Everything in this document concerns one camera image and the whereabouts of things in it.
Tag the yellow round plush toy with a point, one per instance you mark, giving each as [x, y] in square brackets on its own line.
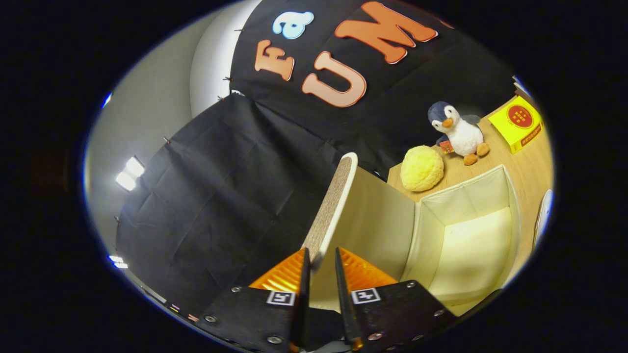
[422, 169]

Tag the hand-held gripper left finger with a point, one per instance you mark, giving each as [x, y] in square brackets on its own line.
[300, 304]

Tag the beige fabric storage box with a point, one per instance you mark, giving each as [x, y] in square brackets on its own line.
[466, 245]

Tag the penguin plush toy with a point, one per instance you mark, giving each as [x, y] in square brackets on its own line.
[461, 132]

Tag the yellow flat box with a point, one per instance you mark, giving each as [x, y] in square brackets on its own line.
[517, 120]

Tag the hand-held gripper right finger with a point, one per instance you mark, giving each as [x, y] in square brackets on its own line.
[343, 304]

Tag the black backdrop cloth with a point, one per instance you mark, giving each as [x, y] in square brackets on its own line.
[221, 196]

